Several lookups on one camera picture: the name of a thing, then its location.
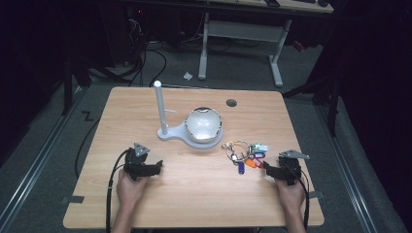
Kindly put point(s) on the white stand with post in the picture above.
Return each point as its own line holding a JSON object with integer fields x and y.
{"x": 162, "y": 110}

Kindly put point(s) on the grey-legged wooden desk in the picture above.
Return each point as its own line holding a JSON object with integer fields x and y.
{"x": 243, "y": 31}

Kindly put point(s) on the small red object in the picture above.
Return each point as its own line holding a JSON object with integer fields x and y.
{"x": 298, "y": 46}

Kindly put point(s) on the grey tape strip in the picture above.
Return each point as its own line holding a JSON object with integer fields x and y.
{"x": 75, "y": 199}
{"x": 316, "y": 194}

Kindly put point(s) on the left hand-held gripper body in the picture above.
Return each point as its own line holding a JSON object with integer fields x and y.
{"x": 137, "y": 163}

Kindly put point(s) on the person's right hand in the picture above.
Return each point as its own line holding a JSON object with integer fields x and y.
{"x": 291, "y": 194}

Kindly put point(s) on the person's left hand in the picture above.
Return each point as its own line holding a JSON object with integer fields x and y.
{"x": 129, "y": 191}

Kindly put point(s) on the crumpled white paper scrap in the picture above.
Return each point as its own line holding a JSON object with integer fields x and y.
{"x": 188, "y": 76}

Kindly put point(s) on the black device on desk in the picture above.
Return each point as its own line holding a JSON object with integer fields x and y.
{"x": 272, "y": 3}

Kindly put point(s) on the shiny metal bowl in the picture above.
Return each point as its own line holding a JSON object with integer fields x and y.
{"x": 203, "y": 125}

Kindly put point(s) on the black zigzag floor tape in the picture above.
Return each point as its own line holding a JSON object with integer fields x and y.
{"x": 87, "y": 116}

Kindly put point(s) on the key bunch with coloured tags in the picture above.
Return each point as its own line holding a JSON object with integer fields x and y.
{"x": 243, "y": 155}

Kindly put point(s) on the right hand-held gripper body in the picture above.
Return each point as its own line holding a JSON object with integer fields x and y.
{"x": 290, "y": 168}

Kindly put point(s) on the metal floor rail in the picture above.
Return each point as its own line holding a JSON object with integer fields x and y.
{"x": 42, "y": 147}
{"x": 343, "y": 165}

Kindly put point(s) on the black table grommet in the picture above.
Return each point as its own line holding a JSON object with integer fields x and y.
{"x": 231, "y": 103}

